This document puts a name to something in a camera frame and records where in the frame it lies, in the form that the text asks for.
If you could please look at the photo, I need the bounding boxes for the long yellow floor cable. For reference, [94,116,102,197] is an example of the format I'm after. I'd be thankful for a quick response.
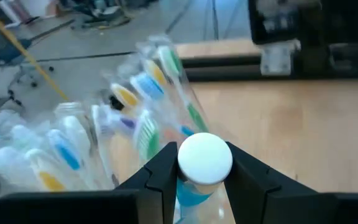
[0,0,70,101]

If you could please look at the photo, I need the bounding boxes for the blue toothbrush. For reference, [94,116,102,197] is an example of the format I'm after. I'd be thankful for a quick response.
[130,72,165,101]
[46,128,83,171]

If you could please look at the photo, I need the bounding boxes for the pile of floor clutter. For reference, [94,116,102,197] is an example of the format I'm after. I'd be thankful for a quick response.
[57,0,132,31]

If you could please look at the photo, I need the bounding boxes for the purple toothbrush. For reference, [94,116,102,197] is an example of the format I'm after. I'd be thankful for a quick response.
[102,105,137,132]

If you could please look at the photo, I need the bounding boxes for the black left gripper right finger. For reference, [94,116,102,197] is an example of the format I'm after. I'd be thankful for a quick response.
[224,141,358,224]

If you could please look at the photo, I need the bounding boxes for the dark office chair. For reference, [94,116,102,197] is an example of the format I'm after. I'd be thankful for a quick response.
[0,12,56,107]

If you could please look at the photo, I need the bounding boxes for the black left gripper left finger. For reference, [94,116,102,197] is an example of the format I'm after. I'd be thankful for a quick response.
[0,141,179,224]

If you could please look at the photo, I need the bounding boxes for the orange toothbrush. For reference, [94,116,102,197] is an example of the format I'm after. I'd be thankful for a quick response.
[110,82,140,109]
[25,148,67,192]
[142,58,170,87]

